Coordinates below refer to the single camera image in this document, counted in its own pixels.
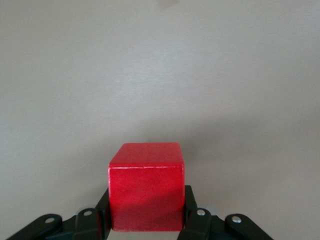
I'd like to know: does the red wooden block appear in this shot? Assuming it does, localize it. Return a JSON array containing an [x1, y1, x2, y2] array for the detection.
[[107, 142, 187, 232]]

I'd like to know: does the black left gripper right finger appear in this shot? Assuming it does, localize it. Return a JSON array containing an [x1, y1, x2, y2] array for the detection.
[[178, 184, 276, 240]]

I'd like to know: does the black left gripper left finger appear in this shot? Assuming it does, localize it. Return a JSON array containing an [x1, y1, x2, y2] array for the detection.
[[7, 187, 112, 240]]

